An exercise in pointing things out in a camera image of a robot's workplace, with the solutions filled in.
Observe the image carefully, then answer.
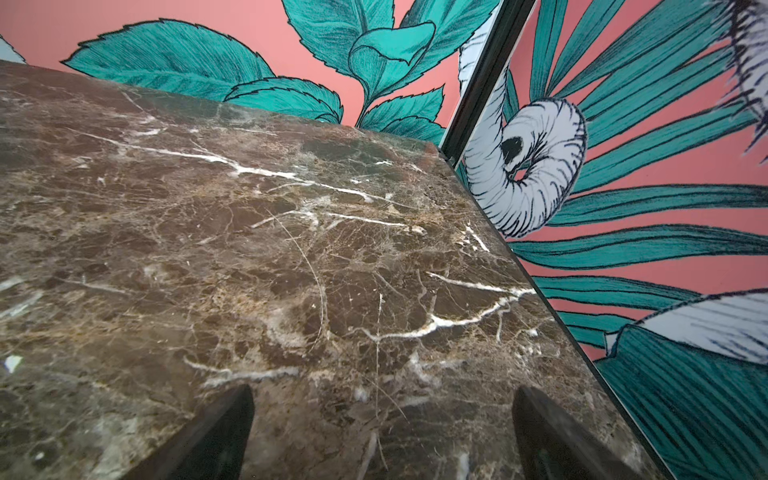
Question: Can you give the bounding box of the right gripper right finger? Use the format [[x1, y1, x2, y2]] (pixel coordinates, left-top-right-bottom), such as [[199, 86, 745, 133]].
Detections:
[[512, 386, 640, 480]]

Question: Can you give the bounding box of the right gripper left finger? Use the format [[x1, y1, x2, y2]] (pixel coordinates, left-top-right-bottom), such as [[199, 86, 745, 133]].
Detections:
[[124, 385, 255, 480]]

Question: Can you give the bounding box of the right black frame post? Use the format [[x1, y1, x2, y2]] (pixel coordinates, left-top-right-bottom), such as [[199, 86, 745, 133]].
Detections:
[[439, 0, 536, 166]]

